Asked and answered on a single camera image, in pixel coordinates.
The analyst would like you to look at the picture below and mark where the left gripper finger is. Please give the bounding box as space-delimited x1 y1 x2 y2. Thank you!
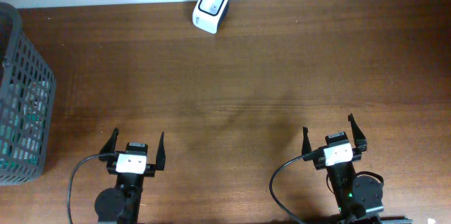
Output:
155 132 166 170
99 127 119 162

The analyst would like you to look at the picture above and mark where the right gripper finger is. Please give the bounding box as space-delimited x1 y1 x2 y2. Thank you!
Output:
302 127 311 161
348 113 367 151

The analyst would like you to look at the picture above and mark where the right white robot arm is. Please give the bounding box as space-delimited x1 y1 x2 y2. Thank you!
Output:
302 114 413 224

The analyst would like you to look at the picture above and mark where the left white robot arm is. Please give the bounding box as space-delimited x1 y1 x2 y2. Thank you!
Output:
94 128 166 223

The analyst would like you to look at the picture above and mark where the white barcode scanner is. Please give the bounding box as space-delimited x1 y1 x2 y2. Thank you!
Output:
192 0 230 34

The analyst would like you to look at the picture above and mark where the dark grey plastic basket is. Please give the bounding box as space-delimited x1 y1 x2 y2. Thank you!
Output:
1 2 56 186

